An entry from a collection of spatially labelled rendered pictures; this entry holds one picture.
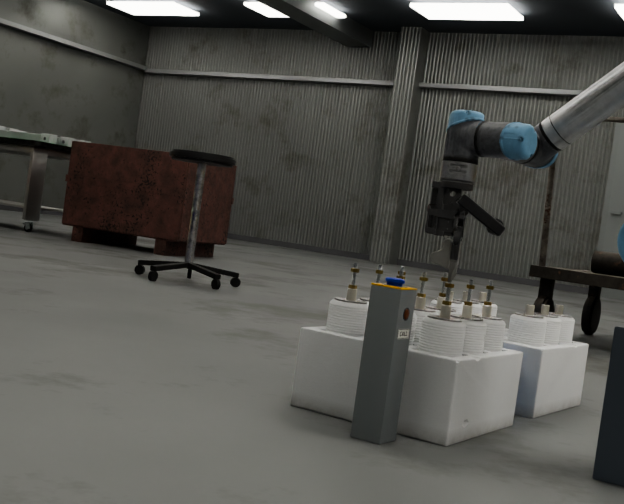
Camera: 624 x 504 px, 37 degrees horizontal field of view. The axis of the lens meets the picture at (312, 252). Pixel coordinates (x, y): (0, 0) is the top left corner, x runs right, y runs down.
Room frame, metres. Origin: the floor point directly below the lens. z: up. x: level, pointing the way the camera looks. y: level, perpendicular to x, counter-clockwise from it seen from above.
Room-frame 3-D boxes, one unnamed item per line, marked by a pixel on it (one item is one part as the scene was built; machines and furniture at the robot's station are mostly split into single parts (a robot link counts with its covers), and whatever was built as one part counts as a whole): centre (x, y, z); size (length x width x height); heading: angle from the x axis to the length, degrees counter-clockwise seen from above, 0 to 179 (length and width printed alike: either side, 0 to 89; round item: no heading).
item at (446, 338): (2.00, -0.30, 0.16); 0.10 x 0.10 x 0.18
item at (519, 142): (1.96, -0.38, 0.64); 0.11 x 0.11 x 0.08; 51
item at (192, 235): (5.10, 0.68, 0.35); 0.59 x 0.56 x 0.70; 167
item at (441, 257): (1.99, -0.28, 0.38); 0.06 x 0.03 x 0.09; 78
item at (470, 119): (2.01, -0.29, 0.64); 0.09 x 0.08 x 0.11; 51
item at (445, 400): (2.17, -0.27, 0.09); 0.39 x 0.39 x 0.18; 58
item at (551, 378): (2.63, -0.56, 0.09); 0.39 x 0.39 x 0.18; 57
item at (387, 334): (1.88, -0.17, 0.16); 0.07 x 0.07 x 0.31; 58
